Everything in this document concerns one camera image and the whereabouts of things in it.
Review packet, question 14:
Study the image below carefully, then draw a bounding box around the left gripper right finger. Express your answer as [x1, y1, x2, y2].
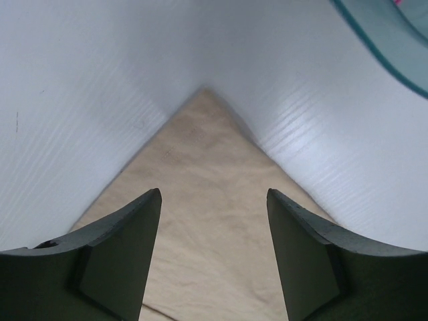
[267, 189, 427, 320]

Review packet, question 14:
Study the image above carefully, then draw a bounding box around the teal plastic basket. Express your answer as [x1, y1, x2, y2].
[332, 1, 427, 98]

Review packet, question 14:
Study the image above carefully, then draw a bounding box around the beige t shirt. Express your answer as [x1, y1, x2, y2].
[77, 90, 326, 320]

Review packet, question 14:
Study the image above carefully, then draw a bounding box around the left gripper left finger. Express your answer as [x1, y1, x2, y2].
[1, 189, 162, 320]

